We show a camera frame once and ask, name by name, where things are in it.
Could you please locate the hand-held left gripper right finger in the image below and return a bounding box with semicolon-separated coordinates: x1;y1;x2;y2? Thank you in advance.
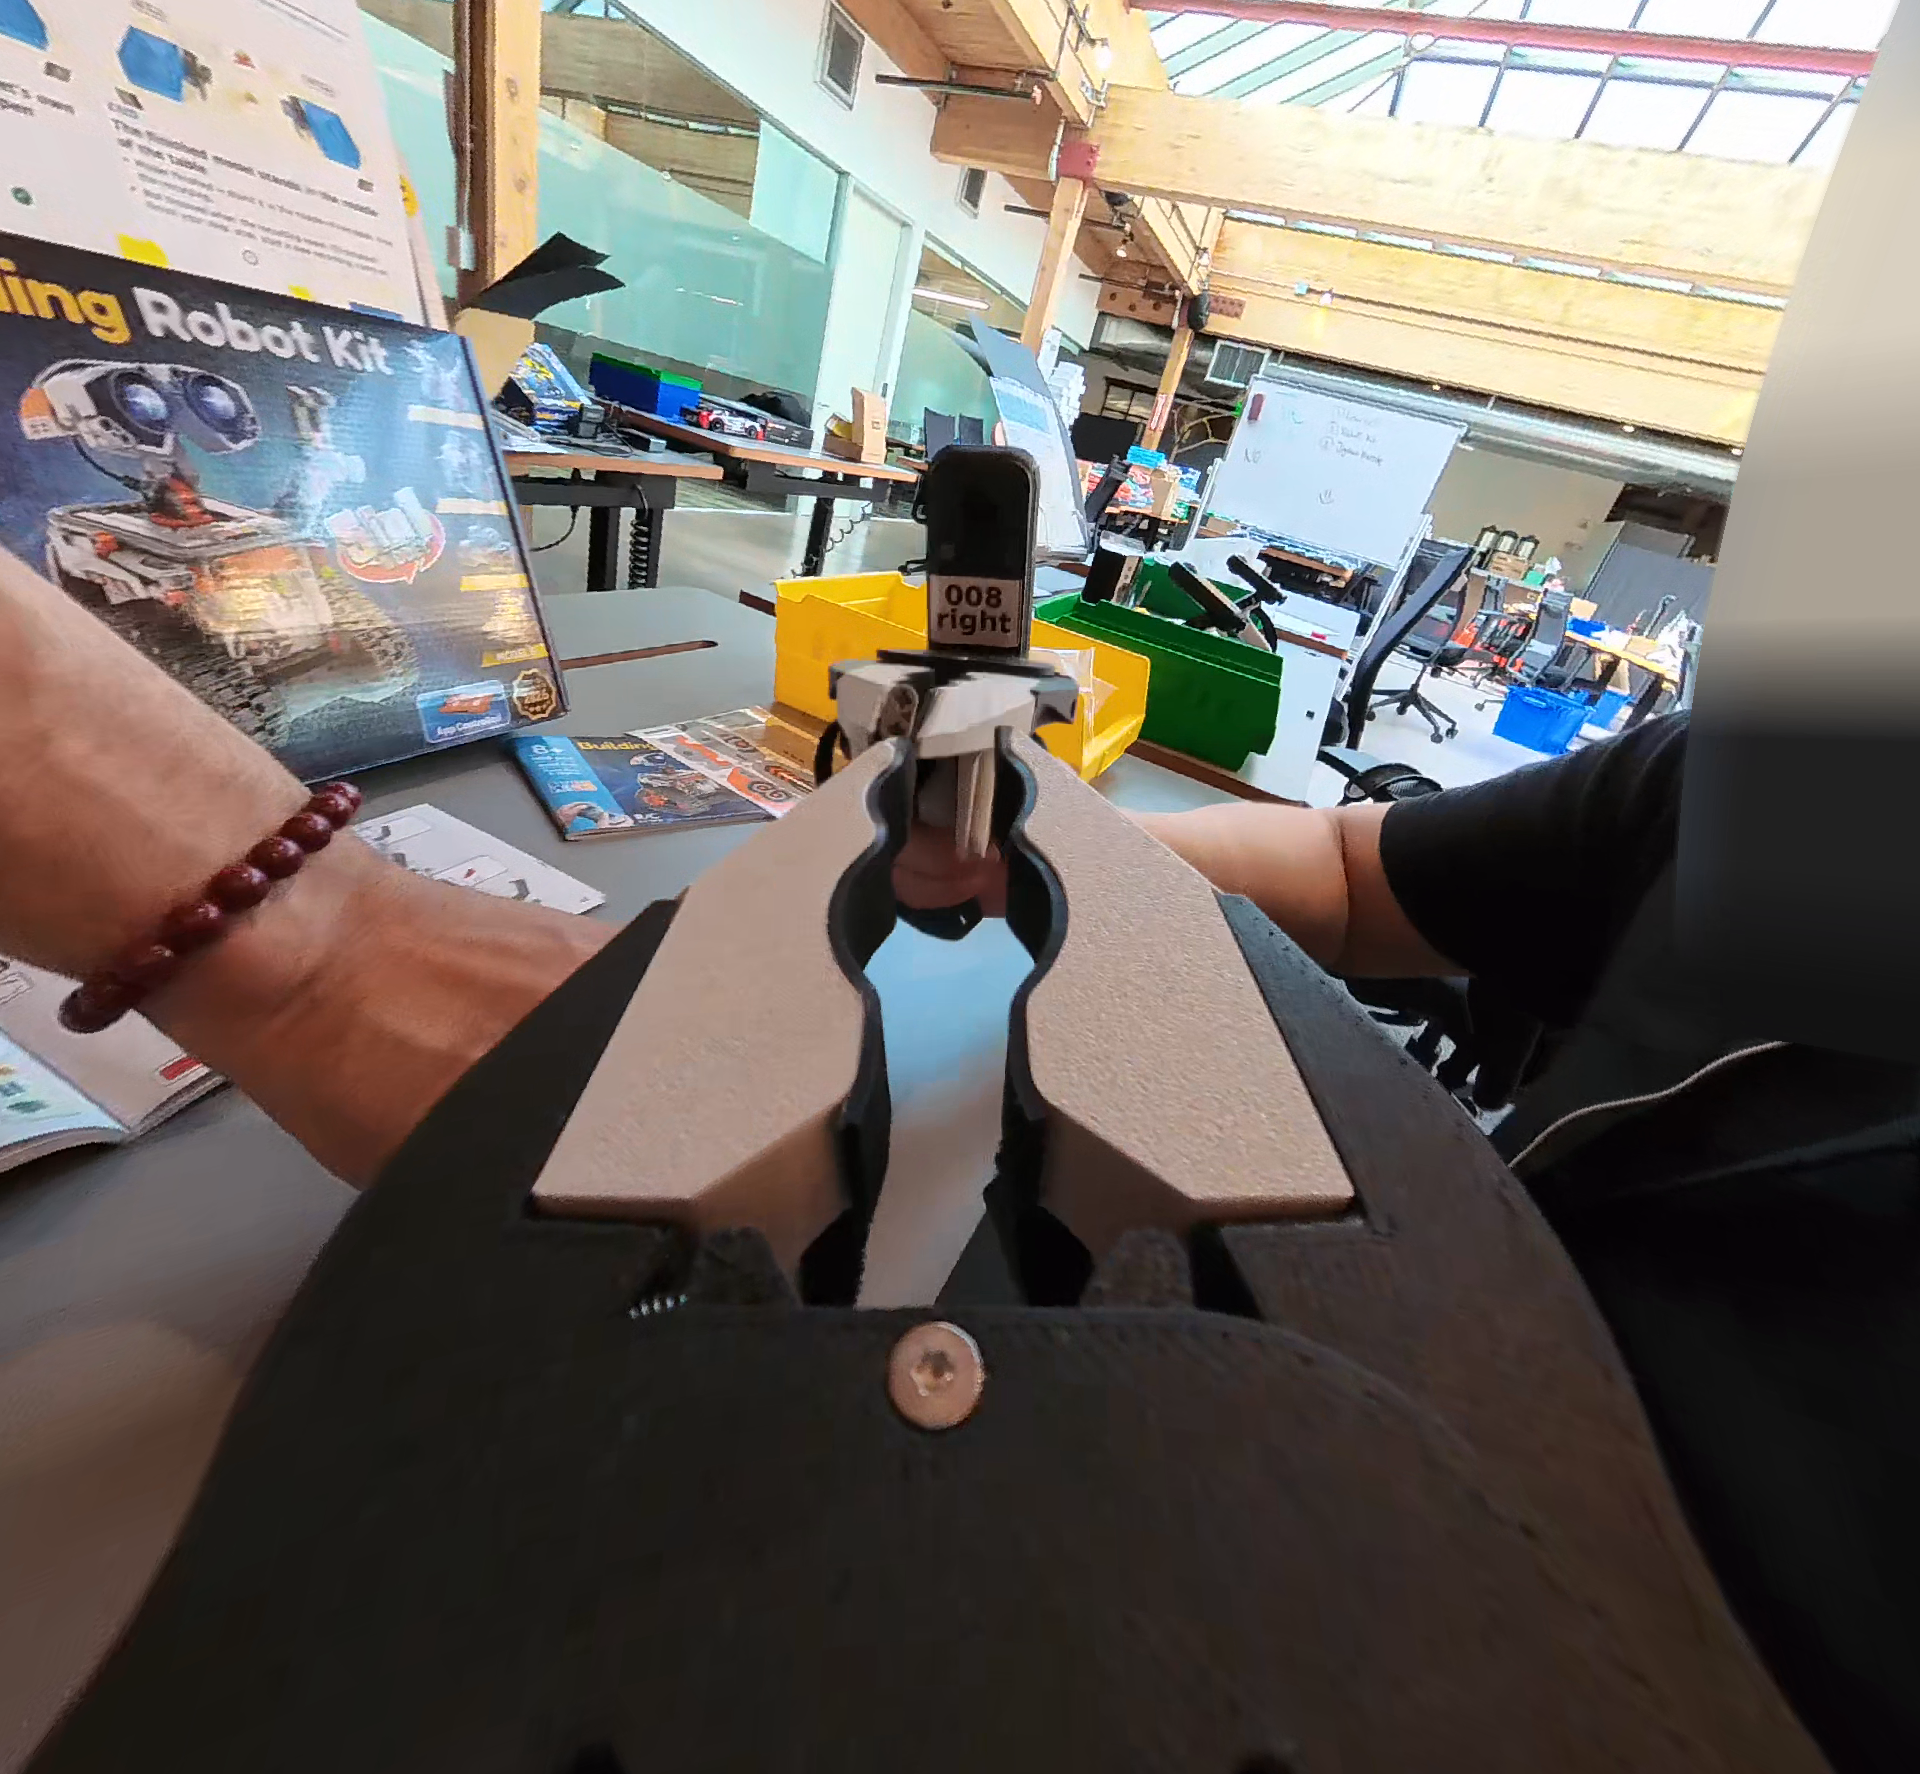
995;728;1360;1309

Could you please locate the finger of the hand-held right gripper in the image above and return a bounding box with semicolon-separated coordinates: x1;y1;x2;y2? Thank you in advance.
833;661;921;768
995;673;1085;761

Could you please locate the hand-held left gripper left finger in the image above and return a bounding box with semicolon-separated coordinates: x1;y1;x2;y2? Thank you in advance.
531;736;917;1309

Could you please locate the another person's forearm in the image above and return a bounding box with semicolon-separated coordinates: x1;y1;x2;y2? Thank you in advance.
0;552;323;1017

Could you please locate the person's right forearm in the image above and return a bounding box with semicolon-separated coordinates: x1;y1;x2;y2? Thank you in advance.
1142;803;1397;972

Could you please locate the wooden background desk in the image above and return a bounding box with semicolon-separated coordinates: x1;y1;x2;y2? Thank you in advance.
503;406;921;590

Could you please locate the grey desk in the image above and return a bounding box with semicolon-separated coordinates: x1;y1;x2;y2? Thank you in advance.
0;587;1306;1746

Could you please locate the person's right hand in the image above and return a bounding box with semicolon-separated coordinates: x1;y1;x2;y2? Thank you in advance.
892;850;1011;915

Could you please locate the yellow plastic bin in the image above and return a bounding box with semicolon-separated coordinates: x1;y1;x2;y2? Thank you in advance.
773;570;1154;780

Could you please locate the green plastic bin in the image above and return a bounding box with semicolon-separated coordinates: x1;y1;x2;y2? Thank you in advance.
1036;560;1286;774

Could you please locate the sticker sheet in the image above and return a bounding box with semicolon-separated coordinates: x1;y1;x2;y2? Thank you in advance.
631;706;825;819

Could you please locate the blue cover manual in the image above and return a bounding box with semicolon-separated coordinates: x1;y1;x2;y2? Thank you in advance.
507;732;781;842

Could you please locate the open instruction booklet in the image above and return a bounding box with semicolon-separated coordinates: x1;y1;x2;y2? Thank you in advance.
0;802;610;1180

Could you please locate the whiteboard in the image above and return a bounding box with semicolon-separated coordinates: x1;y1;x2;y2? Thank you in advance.
1201;372;1469;570

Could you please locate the blue green crate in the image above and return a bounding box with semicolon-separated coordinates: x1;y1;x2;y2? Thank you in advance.
589;353;704;420

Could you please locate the black office chair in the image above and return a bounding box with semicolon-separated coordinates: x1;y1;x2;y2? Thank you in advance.
1321;542;1478;753

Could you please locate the blue storage bin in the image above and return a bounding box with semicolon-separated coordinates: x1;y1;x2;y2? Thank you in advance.
1494;683;1594;757

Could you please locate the black cardboard piece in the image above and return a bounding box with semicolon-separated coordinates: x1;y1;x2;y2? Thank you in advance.
462;233;624;325

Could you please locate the blue robot kit box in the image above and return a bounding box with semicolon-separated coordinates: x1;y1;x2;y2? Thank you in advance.
0;228;568;783

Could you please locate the large white printed sheet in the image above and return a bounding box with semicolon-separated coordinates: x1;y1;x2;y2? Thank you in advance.
0;0;439;325

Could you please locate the red bead bracelet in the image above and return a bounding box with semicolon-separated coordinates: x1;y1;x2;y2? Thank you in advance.
57;778;366;1037

